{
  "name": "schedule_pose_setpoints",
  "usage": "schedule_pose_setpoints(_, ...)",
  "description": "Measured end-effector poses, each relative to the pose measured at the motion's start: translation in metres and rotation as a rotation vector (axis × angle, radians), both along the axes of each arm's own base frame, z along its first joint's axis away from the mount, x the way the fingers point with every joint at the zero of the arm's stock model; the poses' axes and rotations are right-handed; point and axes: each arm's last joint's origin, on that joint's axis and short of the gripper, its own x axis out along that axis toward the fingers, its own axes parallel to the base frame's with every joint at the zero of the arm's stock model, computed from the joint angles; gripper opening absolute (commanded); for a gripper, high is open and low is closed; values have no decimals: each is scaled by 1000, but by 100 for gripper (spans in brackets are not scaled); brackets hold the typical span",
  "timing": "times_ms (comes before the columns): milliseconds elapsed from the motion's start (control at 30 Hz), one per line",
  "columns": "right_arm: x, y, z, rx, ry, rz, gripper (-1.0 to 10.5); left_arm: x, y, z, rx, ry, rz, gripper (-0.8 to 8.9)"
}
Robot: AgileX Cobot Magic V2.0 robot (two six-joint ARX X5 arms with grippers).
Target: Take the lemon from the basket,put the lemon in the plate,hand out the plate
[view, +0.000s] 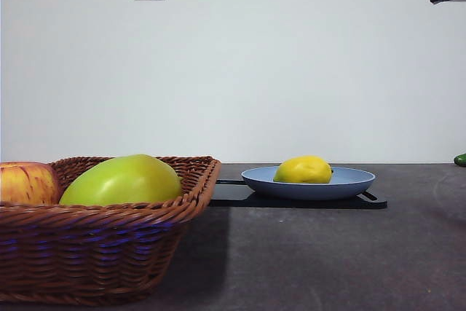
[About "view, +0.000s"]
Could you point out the yellow lemon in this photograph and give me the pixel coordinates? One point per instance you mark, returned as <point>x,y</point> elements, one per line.
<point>302,170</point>

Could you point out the blue plate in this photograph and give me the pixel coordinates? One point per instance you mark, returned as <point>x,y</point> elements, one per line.
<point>309,191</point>

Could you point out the brown wicker basket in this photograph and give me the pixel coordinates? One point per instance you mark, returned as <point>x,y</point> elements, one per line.
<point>91,245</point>

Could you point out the green cucumber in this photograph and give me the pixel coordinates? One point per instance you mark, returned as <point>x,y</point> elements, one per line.
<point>461,159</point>

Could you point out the black flat tray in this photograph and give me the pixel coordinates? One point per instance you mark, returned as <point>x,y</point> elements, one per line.
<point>233,200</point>

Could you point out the green mango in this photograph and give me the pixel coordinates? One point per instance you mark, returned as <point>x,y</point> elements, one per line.
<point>123,183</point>

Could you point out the red yellow apple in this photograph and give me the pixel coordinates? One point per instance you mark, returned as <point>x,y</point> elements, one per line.
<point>25,183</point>

